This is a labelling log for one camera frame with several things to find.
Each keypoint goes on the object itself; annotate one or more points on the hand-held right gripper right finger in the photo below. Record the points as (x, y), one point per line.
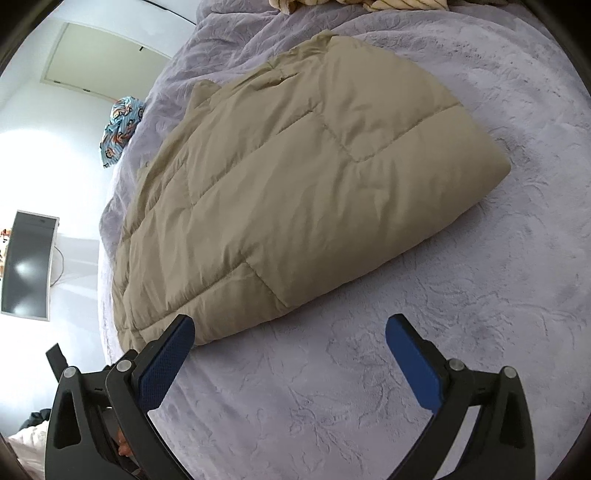
(413, 364)

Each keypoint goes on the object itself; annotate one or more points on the khaki puffer jacket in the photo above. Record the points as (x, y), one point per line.
(300, 184)

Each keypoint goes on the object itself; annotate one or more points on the black flat stand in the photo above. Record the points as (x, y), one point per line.
(55, 357)

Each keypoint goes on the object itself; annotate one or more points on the beige striped garment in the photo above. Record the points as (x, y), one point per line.
(397, 4)

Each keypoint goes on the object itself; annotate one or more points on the purple fleece blanket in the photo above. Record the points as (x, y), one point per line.
(461, 277)

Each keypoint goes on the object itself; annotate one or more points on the wall-mounted television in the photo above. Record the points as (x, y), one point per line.
(25, 263)

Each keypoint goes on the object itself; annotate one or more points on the white cloth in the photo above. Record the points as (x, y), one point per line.
(27, 450)

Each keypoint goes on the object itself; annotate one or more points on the dark clothing pile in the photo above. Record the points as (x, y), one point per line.
(37, 417)

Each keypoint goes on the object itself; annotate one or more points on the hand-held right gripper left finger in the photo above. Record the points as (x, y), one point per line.
(164, 364)

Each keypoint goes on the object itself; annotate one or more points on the blue printed cloth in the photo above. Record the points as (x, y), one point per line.
(120, 124)

